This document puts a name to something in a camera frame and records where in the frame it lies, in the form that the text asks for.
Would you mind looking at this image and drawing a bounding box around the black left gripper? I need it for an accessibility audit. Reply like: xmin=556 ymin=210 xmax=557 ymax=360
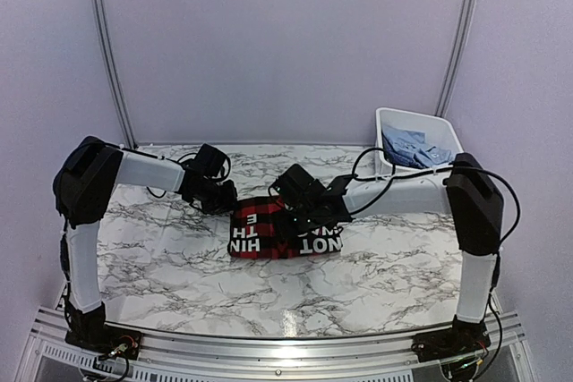
xmin=192 ymin=180 xmax=239 ymax=216

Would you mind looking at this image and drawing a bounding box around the red black plaid shirt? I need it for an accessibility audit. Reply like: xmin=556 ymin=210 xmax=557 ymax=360
xmin=227 ymin=196 xmax=343 ymax=259

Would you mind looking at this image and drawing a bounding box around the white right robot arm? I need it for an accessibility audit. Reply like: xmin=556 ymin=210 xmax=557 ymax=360
xmin=269 ymin=153 xmax=504 ymax=353

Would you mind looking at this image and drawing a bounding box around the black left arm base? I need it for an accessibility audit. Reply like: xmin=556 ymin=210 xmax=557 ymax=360
xmin=64 ymin=301 xmax=142 ymax=360

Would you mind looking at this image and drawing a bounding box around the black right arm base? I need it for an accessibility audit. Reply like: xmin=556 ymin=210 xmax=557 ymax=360
xmin=411 ymin=317 xmax=491 ymax=362

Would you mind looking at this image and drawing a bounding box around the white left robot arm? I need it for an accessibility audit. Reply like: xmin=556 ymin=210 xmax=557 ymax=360
xmin=53 ymin=136 xmax=237 ymax=314

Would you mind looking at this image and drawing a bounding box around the light blue shirt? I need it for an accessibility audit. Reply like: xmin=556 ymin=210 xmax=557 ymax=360
xmin=381 ymin=126 xmax=455 ymax=169

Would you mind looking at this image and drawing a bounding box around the left aluminium corner post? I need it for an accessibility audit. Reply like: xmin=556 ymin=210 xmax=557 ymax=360
xmin=91 ymin=0 xmax=138 ymax=149

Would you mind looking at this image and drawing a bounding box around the aluminium corner post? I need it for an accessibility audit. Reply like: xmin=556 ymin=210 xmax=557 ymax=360
xmin=91 ymin=0 xmax=138 ymax=149
xmin=434 ymin=0 xmax=477 ymax=118

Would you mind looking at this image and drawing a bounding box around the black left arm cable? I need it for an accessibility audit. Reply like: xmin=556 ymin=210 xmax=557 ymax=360
xmin=57 ymin=144 xmax=232 ymax=276

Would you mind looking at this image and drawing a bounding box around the aluminium front frame rail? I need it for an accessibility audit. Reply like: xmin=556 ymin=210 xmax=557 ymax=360
xmin=15 ymin=308 xmax=539 ymax=381

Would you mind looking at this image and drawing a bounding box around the right aluminium corner post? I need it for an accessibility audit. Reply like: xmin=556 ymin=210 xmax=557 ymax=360
xmin=434 ymin=0 xmax=477 ymax=118

